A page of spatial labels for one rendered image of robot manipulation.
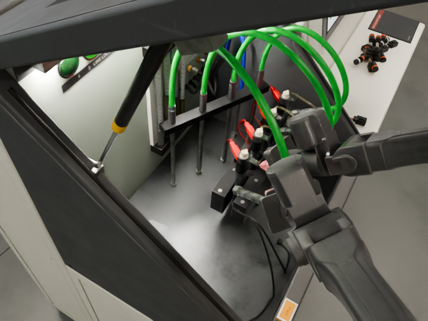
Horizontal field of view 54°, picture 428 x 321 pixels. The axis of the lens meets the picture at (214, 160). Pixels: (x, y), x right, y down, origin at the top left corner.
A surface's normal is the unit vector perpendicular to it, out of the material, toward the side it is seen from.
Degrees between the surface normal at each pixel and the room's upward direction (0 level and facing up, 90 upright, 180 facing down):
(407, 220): 0
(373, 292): 41
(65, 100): 90
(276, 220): 47
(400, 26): 0
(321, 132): 75
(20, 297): 0
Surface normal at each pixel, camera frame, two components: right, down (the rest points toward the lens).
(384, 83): 0.07, -0.61
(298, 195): 0.00, 0.13
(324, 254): -0.45, -0.82
